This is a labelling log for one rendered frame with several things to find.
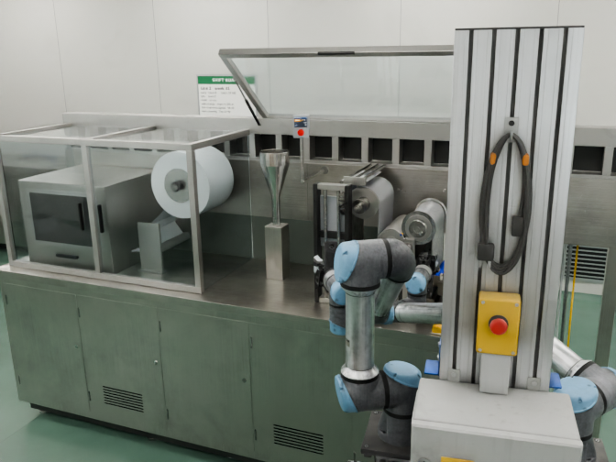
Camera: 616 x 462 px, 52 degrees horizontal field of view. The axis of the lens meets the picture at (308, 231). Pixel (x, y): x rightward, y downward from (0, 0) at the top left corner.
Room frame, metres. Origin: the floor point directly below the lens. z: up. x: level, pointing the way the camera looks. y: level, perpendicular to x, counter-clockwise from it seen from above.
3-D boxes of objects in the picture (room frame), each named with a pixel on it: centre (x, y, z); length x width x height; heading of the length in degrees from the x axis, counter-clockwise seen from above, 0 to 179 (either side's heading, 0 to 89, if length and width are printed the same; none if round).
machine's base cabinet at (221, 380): (3.01, 0.38, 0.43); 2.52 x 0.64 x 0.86; 67
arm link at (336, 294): (1.99, -0.10, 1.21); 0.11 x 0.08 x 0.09; 11
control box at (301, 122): (2.84, 0.02, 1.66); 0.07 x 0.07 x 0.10; 85
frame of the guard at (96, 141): (3.23, 0.95, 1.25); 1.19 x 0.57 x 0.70; 67
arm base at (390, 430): (1.75, -0.28, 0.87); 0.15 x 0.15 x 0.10
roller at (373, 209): (2.82, -0.29, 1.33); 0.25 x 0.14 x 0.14; 157
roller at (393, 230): (2.76, -0.41, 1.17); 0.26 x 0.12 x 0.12; 157
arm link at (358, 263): (1.73, -0.15, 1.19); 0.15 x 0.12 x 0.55; 101
